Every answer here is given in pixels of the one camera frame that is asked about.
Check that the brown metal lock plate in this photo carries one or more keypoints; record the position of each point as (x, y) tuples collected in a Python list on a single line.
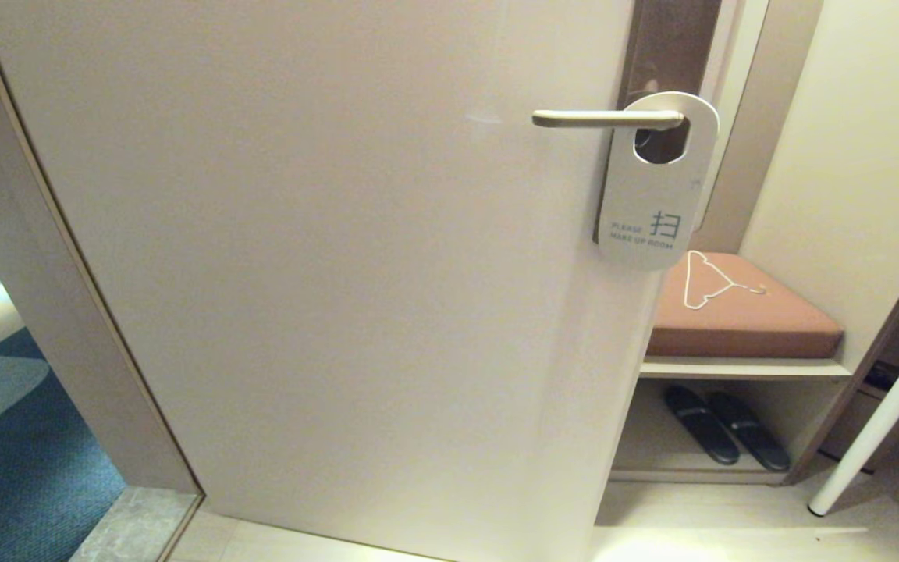
[(668, 43)]

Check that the brown seat cushion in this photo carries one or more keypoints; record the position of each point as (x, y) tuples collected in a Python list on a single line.
[(746, 328)]

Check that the black slipper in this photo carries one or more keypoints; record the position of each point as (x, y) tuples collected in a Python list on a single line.
[(703, 425), (750, 432)]

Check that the beige room door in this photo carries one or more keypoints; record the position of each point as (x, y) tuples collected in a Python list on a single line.
[(340, 273)]

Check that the white table leg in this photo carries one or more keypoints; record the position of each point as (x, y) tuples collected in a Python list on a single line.
[(879, 421)]

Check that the blue do-not-disturb door hanger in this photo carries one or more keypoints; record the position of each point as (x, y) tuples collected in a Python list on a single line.
[(652, 195)]

